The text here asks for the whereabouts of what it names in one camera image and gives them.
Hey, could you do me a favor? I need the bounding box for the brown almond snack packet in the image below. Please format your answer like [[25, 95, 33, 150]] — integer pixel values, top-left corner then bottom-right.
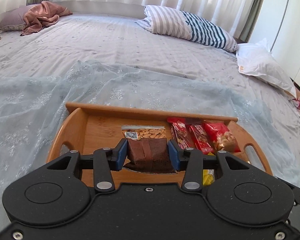
[[121, 125, 174, 174]]

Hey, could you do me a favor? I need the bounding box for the yellow snack bag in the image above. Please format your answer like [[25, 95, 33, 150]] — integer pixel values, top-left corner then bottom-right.
[[203, 170, 215, 186]]

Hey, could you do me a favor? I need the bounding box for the dark red candy bar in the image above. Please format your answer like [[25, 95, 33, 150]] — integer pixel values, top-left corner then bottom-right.
[[167, 117, 194, 150]]

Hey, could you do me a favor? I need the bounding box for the wooden serving tray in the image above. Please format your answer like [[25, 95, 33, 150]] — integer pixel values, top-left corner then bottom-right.
[[47, 102, 273, 189]]

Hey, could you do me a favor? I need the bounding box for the red peanut snack packet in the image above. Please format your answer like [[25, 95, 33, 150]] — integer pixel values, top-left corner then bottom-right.
[[202, 122, 241, 153]]

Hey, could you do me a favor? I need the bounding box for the light blue lace cloth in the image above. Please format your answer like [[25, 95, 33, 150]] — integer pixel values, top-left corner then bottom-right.
[[0, 60, 300, 231]]

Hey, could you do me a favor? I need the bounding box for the grey bedsheet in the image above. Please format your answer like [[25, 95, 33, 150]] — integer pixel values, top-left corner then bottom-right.
[[0, 13, 300, 136]]

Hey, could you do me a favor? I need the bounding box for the white pillow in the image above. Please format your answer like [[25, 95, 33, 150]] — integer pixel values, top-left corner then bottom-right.
[[236, 38, 296, 98]]

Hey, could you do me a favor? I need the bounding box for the red small item bedside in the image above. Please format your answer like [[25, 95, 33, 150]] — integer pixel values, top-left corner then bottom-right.
[[292, 98, 300, 110]]

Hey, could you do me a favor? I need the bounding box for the striped pillow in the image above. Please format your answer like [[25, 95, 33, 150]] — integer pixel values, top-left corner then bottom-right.
[[136, 5, 238, 53]]

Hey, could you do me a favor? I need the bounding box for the pink crumpled cloth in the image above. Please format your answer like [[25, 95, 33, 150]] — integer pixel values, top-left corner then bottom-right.
[[21, 1, 72, 36]]

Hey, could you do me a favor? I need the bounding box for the mauve pillow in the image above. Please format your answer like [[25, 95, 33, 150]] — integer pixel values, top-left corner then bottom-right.
[[0, 4, 35, 33]]

